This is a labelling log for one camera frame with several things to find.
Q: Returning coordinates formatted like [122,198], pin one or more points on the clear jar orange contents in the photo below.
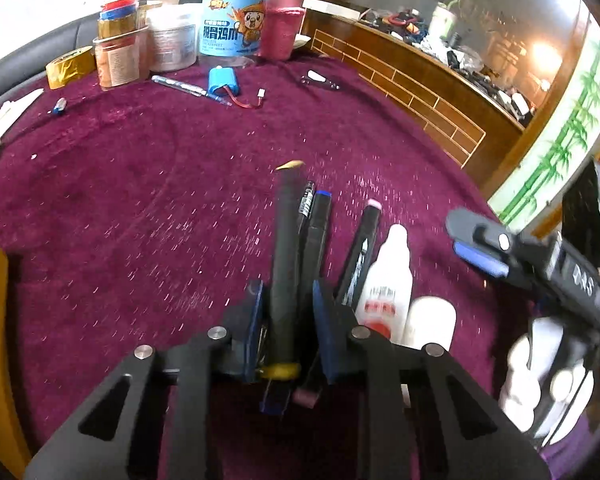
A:
[117,60]

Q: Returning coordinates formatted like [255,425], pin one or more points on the person's right hand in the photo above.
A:
[520,390]

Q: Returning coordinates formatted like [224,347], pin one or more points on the large white plastic bottle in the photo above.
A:
[430,320]

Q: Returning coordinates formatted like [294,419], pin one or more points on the pink knitted-sleeve flask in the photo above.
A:
[285,20]

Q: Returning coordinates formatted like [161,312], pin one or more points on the wooden brick-pattern counter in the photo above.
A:
[405,85]

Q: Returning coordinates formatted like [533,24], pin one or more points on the slim dark pen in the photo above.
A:
[306,205]

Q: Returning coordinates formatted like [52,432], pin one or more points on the black marker blue cap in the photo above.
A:
[321,230]

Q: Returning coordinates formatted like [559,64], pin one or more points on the gold tape roll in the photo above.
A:
[70,66]

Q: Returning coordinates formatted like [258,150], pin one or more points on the white plastic tub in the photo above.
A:
[172,40]

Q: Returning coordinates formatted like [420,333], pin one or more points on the white cardboard piece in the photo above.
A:
[15,105]

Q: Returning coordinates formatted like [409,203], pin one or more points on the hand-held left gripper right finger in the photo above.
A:
[325,330]

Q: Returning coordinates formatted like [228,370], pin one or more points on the grey sofa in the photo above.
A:
[20,55]

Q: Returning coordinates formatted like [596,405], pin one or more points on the white board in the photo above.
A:
[330,7]

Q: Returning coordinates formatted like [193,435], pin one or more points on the small blue cap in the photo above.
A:
[60,106]

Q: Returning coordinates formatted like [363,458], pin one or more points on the clear jar cartoon label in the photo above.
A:
[235,20]

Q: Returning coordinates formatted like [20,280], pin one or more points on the bamboo print panel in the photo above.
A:
[555,160]

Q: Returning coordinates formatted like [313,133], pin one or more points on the white cup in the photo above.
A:
[442,20]

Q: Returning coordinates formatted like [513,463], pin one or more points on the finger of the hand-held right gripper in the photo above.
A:
[480,227]
[480,259]

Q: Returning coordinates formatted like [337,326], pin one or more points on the white glue bottle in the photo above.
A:
[387,280]

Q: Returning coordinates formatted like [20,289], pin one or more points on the black marker pink cap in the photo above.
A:
[362,230]

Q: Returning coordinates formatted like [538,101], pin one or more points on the blue battery pack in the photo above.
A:
[225,82]

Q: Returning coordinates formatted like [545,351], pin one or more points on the small black white clip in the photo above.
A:
[320,79]

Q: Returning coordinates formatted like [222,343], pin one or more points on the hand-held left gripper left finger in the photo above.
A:
[254,325]

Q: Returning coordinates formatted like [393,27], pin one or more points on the clear pen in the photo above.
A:
[190,89]

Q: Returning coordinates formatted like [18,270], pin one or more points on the black marker yellow cap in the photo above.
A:
[285,260]

